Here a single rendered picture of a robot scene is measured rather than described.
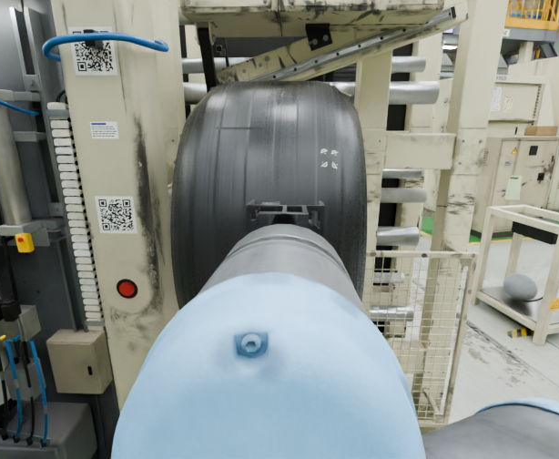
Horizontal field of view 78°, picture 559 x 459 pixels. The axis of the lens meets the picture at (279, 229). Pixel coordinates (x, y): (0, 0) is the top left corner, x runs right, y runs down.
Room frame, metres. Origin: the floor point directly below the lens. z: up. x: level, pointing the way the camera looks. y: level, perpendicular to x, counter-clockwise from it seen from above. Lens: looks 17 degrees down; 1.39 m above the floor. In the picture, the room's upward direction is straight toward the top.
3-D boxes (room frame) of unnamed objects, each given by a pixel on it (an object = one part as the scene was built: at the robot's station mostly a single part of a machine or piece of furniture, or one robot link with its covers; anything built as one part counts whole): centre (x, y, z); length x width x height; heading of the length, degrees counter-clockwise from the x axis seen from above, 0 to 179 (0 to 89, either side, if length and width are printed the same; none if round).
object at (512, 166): (4.49, -2.91, 0.62); 0.91 x 0.58 x 1.25; 104
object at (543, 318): (2.28, -1.79, 0.40); 0.60 x 0.35 x 0.80; 14
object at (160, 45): (0.72, 0.32, 1.53); 0.19 x 0.19 x 0.06; 88
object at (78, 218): (0.70, 0.40, 1.19); 0.05 x 0.04 x 0.48; 178
